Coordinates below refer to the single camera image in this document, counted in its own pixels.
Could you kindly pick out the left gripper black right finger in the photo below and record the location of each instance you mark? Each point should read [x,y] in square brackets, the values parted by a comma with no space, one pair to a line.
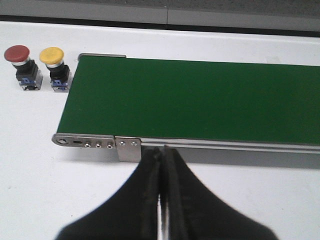
[190,211]

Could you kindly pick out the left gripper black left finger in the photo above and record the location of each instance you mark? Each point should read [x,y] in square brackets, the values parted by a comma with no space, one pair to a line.
[130,214]

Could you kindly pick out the steel conveyor end plate left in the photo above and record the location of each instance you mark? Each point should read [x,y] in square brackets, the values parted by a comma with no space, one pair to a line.
[84,140]

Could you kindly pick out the green conveyor belt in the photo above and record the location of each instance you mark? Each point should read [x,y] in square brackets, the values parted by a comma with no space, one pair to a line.
[179,99]

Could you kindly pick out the far left steel end plate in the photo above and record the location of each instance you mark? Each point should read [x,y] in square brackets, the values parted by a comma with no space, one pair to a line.
[100,55]

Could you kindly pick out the steel conveyor bracket left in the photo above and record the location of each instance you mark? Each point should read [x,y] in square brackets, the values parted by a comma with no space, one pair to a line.
[129,149]

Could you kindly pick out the aluminium conveyor side rail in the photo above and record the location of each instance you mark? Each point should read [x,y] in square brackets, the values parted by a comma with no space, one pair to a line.
[231,145]

